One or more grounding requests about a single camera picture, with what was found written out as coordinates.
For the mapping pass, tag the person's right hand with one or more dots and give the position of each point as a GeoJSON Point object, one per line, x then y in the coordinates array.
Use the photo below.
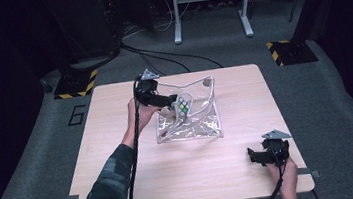
{"type": "Point", "coordinates": [287, 180]}

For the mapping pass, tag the black yellow-striped base plate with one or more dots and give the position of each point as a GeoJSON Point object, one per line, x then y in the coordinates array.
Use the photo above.
{"type": "Point", "coordinates": [293, 52]}
{"type": "Point", "coordinates": [73, 84]}

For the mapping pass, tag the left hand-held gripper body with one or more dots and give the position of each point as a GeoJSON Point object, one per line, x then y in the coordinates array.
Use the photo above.
{"type": "Point", "coordinates": [146, 88]}

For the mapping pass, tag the multicoloured puzzle cube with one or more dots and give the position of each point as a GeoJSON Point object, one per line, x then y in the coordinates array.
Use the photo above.
{"type": "Point", "coordinates": [184, 106]}

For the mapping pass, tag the transparent plastic bag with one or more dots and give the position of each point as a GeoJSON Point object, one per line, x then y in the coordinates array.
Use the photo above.
{"type": "Point", "coordinates": [198, 127]}

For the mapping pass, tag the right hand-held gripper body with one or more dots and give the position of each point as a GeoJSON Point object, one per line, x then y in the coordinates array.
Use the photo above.
{"type": "Point", "coordinates": [276, 150]}

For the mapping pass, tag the person's left hand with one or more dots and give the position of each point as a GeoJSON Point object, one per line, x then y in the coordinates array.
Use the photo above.
{"type": "Point", "coordinates": [141, 117]}

